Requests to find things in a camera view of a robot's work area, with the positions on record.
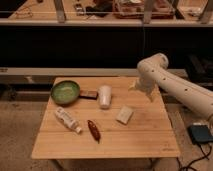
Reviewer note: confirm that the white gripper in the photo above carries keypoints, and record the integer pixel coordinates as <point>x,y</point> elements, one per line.
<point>146,86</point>

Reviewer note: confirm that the white paper cup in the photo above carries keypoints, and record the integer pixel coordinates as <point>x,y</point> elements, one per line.
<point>105,95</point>

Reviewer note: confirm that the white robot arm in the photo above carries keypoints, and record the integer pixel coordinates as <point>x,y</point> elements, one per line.
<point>153,71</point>

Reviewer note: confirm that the white sponge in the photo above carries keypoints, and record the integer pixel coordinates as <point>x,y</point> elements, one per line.
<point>124,114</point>

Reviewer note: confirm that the wooden table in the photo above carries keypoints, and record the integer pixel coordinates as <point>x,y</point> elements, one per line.
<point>148,133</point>

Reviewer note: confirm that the black box on floor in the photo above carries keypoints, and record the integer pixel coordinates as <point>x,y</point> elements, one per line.
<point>200,134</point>

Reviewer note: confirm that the green bowl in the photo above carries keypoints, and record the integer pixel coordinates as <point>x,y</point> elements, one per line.
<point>65,92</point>

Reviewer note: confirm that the tray of items on shelf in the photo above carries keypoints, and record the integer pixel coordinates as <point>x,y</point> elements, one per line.
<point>162,9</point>

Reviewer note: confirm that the white plastic bottle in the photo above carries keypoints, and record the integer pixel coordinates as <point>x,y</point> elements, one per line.
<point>67,120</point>

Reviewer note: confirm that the black object on shelf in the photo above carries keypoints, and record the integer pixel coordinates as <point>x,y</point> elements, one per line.
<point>100,10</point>

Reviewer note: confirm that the glasses on shelf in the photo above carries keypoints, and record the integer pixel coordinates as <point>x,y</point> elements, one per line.
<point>23,13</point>

